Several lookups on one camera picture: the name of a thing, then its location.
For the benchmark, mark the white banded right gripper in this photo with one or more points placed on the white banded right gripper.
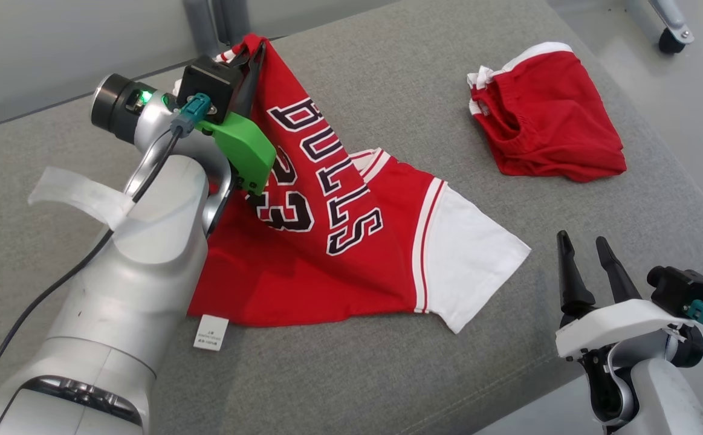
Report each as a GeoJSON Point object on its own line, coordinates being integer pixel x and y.
{"type": "Point", "coordinates": [617, 323]}

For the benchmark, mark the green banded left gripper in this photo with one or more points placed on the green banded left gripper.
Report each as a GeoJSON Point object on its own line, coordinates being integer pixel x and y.
{"type": "Point", "coordinates": [245, 151]}

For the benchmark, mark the red shorts with white stripes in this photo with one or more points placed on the red shorts with white stripes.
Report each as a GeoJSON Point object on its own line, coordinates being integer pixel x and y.
{"type": "Point", "coordinates": [550, 121]}

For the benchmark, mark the red Bulls jersey white sleeves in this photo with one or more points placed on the red Bulls jersey white sleeves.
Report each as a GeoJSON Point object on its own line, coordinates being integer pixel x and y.
{"type": "Point", "coordinates": [303, 278]}

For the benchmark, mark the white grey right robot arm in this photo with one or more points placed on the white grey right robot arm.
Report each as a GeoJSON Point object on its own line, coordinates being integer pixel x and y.
{"type": "Point", "coordinates": [659, 399]}

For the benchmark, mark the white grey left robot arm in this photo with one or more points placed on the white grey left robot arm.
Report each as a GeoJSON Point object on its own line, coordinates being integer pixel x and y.
{"type": "Point", "coordinates": [121, 290]}

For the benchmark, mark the white tape strip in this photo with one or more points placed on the white tape strip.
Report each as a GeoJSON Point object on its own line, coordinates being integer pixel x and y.
{"type": "Point", "coordinates": [79, 193]}

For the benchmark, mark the black caster wheel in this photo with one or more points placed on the black caster wheel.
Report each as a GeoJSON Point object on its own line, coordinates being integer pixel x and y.
{"type": "Point", "coordinates": [673, 42]}

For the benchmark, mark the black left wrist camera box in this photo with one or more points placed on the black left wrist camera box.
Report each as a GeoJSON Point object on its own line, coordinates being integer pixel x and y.
{"type": "Point", "coordinates": [209, 81]}

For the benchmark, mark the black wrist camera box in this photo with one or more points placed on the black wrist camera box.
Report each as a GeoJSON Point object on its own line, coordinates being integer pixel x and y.
{"type": "Point", "coordinates": [209, 81]}
{"type": "Point", "coordinates": [683, 287]}

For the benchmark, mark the grey partition post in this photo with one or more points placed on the grey partition post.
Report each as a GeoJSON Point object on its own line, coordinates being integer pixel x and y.
{"type": "Point", "coordinates": [212, 24]}

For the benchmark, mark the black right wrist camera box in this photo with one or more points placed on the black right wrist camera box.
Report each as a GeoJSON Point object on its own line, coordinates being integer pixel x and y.
{"type": "Point", "coordinates": [683, 287]}

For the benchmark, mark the grey metal trolley frame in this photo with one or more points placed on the grey metal trolley frame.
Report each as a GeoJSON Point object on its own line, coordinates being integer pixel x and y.
{"type": "Point", "coordinates": [659, 12]}

